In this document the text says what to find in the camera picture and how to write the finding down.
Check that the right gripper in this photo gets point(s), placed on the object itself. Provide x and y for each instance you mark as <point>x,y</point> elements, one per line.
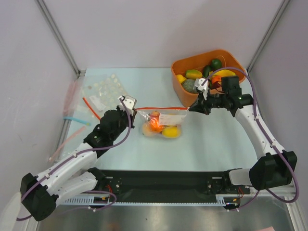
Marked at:
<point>203,104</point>

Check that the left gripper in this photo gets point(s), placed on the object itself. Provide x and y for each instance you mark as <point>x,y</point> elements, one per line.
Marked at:
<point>120,110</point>

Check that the yellow orange peach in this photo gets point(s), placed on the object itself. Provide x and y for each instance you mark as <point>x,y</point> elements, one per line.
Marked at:
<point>147,131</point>

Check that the clear zip top bag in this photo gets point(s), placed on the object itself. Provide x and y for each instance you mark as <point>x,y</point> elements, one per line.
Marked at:
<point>169,116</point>

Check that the orange tangerine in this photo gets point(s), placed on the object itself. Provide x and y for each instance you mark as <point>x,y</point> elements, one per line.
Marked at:
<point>154,125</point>

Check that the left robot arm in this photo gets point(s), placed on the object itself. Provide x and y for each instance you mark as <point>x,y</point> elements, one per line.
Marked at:
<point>42,193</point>

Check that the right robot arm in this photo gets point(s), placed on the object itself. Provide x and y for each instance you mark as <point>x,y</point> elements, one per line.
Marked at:
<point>274,163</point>

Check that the green netted melon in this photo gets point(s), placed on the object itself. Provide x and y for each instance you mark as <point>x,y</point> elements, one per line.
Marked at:
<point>188,85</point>

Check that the orange persimmon with leaves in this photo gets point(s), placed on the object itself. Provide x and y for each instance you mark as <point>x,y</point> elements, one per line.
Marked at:
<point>215,79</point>

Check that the green yellow mango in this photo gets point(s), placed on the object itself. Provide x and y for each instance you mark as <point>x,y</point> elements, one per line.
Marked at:
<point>193,74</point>

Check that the pile of clear bags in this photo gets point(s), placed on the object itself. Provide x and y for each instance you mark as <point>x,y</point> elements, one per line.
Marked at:
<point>86,102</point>

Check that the orange plastic bin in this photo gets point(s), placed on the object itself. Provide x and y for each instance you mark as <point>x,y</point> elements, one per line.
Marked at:
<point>192,67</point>

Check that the dark green avocado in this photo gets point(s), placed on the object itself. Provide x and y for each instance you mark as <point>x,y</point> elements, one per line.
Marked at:
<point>216,64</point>

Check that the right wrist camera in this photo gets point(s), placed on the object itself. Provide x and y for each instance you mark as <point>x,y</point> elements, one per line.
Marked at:
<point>201,86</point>

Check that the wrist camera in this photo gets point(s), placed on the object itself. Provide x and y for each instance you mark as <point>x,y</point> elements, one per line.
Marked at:
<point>201,86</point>
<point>129,102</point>

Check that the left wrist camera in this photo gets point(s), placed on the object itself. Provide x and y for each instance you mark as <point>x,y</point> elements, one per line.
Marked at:
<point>129,102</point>

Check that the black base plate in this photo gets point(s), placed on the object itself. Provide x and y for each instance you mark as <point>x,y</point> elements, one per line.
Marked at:
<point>166,183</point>

